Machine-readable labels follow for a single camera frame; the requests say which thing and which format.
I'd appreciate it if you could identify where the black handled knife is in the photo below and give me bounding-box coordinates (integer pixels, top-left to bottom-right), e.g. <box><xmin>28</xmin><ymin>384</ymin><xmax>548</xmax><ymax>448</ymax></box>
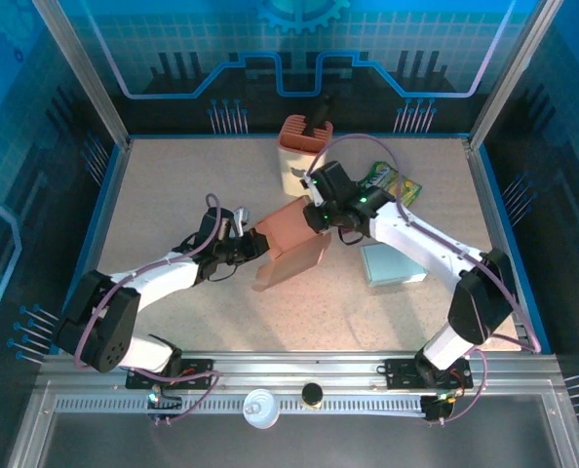
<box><xmin>304</xmin><ymin>90</ymin><xmax>337</xmax><ymax>137</ymax></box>

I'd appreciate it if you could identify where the orange paper box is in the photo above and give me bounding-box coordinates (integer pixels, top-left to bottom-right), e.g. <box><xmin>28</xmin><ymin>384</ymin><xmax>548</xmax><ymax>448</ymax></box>
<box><xmin>250</xmin><ymin>194</ymin><xmax>333</xmax><ymax>293</ymax></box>

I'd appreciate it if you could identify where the cream knife block orange top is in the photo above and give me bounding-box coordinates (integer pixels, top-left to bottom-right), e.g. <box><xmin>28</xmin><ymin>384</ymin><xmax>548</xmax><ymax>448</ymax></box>
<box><xmin>277</xmin><ymin>114</ymin><xmax>334</xmax><ymax>196</ymax></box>

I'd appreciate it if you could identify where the aluminium frame post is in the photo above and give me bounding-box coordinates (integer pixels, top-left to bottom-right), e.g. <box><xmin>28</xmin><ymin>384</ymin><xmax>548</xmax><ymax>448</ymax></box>
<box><xmin>29</xmin><ymin>0</ymin><xmax>131</xmax><ymax>150</ymax></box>
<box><xmin>468</xmin><ymin>0</ymin><xmax>563</xmax><ymax>150</ymax></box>

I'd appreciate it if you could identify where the black round knob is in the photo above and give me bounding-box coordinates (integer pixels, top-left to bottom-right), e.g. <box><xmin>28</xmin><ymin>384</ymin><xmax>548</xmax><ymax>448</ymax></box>
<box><xmin>301</xmin><ymin>382</ymin><xmax>324</xmax><ymax>407</ymax></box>

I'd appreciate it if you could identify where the black connector box with LED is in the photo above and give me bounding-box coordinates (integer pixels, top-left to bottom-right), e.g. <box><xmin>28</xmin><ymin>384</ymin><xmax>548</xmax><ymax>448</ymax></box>
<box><xmin>146</xmin><ymin>387</ymin><xmax>183</xmax><ymax>424</ymax></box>
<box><xmin>419</xmin><ymin>393</ymin><xmax>459</xmax><ymax>426</ymax></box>

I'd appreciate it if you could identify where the white round cap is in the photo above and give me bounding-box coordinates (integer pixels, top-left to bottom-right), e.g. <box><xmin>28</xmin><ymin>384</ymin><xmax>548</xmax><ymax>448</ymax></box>
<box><xmin>242</xmin><ymin>388</ymin><xmax>282</xmax><ymax>430</ymax></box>

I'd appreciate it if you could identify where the light blue paper box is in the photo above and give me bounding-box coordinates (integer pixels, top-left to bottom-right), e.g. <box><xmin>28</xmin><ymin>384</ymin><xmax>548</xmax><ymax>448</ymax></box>
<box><xmin>359</xmin><ymin>242</ymin><xmax>428</xmax><ymax>288</ymax></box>

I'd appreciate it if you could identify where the slotted aluminium cable rail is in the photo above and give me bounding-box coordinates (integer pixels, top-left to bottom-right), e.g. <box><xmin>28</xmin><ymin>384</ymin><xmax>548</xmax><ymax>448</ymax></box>
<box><xmin>54</xmin><ymin>395</ymin><xmax>425</xmax><ymax>415</ymax></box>

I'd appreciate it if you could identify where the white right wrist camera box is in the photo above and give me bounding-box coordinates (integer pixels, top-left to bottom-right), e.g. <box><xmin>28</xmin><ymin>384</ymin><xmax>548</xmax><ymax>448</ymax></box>
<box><xmin>301</xmin><ymin>173</ymin><xmax>323</xmax><ymax>206</ymax></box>

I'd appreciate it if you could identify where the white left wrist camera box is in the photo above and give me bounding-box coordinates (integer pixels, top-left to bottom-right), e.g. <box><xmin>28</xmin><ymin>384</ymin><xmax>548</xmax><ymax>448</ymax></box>
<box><xmin>230</xmin><ymin>207</ymin><xmax>251</xmax><ymax>238</ymax></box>

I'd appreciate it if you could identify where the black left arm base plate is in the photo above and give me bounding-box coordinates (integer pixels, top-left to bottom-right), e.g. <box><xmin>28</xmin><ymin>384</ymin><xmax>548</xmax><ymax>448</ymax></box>
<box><xmin>125</xmin><ymin>358</ymin><xmax>216</xmax><ymax>391</ymax></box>

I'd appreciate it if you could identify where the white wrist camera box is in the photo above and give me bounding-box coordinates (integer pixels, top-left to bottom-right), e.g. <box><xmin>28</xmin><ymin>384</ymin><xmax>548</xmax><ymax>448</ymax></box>
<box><xmin>301</xmin><ymin>173</ymin><xmax>323</xmax><ymax>206</ymax></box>
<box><xmin>230</xmin><ymin>207</ymin><xmax>251</xmax><ymax>238</ymax></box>

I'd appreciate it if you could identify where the aluminium extrusion beam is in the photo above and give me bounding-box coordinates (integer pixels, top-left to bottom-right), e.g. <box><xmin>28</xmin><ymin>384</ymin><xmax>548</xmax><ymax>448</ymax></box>
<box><xmin>38</xmin><ymin>351</ymin><xmax>561</xmax><ymax>391</ymax></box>

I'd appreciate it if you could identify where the green yellow candy bag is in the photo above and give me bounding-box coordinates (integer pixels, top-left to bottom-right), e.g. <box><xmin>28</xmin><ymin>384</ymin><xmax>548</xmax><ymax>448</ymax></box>
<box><xmin>357</xmin><ymin>161</ymin><xmax>423</xmax><ymax>206</ymax></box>

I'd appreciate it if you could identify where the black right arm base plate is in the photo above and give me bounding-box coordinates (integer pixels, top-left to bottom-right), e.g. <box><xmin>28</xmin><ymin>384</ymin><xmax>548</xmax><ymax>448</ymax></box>
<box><xmin>383</xmin><ymin>357</ymin><xmax>475</xmax><ymax>390</ymax></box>

